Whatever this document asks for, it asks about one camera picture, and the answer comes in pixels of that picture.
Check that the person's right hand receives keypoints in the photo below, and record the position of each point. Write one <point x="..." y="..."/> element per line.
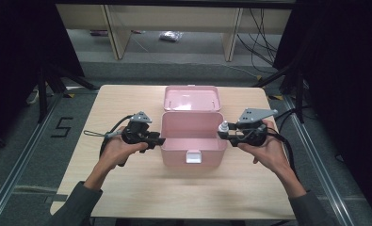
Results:
<point x="271" y="153"/>

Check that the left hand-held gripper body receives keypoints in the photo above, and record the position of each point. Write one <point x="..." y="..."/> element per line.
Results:
<point x="136" y="132"/>

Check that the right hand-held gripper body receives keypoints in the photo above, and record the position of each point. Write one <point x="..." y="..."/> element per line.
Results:
<point x="252" y="116"/>

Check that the clear plastic bag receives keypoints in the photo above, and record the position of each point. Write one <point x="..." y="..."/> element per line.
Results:
<point x="171" y="36"/>

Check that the black metal stand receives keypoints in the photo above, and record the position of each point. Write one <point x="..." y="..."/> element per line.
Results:
<point x="299" y="94"/>
<point x="42" y="94"/>

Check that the dark curtain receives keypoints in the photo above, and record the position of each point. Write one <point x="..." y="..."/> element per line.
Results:
<point x="347" y="78"/>
<point x="17" y="47"/>

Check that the metal floor rail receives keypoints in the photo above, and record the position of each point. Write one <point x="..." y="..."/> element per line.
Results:
<point x="23" y="157"/>
<point x="315" y="157"/>

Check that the beige wooden desk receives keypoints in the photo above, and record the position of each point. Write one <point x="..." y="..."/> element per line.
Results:
<point x="174" y="15"/>

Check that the yellow black floor tape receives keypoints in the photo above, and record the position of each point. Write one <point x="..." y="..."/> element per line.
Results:
<point x="69" y="95"/>
<point x="276" y="97"/>

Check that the person's left hand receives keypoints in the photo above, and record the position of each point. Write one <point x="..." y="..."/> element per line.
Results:
<point x="117" y="152"/>

